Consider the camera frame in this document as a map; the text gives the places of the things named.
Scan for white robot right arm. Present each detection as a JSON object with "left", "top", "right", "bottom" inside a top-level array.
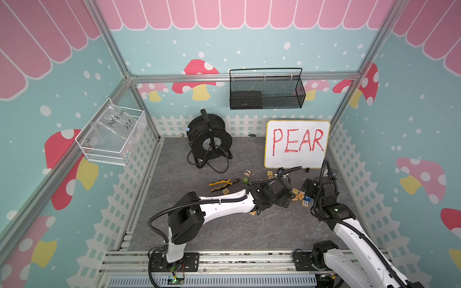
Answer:
[{"left": 303, "top": 176, "right": 423, "bottom": 288}]

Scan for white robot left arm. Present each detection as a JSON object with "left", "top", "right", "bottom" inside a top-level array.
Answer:
[{"left": 147, "top": 176, "right": 296, "bottom": 265}]

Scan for yellow framed whiteboard PEAR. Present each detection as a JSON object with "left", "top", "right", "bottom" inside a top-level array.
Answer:
[{"left": 264, "top": 120, "right": 331, "bottom": 169}]

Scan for yellow black pliers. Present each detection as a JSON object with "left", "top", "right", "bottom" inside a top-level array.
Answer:
[{"left": 209, "top": 178, "right": 241, "bottom": 193}]

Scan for black box in basket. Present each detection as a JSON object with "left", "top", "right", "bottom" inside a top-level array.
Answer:
[{"left": 229, "top": 91, "right": 263, "bottom": 110}]

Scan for clear plastic bag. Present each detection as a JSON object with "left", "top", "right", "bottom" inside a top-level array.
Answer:
[{"left": 89, "top": 102, "right": 145, "bottom": 163}]

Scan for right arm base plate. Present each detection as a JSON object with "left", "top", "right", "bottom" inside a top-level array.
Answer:
[{"left": 291, "top": 249, "right": 325, "bottom": 271}]

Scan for black cable reel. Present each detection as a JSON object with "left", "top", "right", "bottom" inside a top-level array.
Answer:
[{"left": 186, "top": 109, "right": 233, "bottom": 174}]

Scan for black wire mesh basket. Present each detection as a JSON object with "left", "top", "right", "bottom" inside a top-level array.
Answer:
[{"left": 229, "top": 68, "right": 306, "bottom": 110}]

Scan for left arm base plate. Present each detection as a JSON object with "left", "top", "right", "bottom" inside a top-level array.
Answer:
[{"left": 148, "top": 252, "right": 200, "bottom": 272}]

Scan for white wire basket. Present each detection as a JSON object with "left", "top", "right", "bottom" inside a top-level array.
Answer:
[{"left": 74, "top": 98, "right": 148, "bottom": 167}]

